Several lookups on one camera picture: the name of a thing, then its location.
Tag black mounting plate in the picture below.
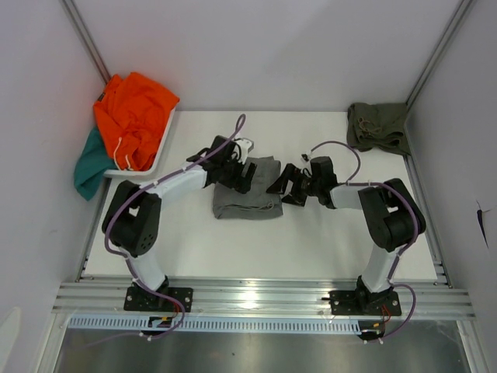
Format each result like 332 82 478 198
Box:
322 288 402 316
123 284 194 312

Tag white plastic basket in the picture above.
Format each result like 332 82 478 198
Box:
104 107 176 179

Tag teal shorts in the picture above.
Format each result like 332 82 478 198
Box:
73 127 116 201

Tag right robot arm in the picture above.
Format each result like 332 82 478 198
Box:
266 156 426 314

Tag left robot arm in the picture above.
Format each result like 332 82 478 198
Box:
102 135 257 311

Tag grey shorts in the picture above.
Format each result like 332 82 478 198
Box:
212 156 283 221

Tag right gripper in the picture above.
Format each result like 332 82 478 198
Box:
266 163 321 207

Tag aluminium corner post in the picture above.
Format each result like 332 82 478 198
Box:
405 0 477 113
60 0 111 85

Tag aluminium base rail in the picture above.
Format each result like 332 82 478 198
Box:
52 277 475 320

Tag slotted cable duct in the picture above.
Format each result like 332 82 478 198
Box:
68 314 361 335

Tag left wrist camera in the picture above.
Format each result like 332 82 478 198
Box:
235 138 255 163

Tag left aluminium corner post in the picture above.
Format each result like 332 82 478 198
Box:
60 0 111 85

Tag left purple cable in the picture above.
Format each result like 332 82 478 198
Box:
83 113 248 343

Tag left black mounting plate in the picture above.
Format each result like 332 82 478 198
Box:
123 284 194 312

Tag olive green shorts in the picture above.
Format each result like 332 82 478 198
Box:
346 103 411 156

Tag right aluminium corner post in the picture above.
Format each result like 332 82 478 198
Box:
405 0 477 113

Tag orange shorts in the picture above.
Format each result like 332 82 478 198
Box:
93 72 180 172

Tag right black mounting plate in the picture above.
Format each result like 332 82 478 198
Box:
322 288 402 316

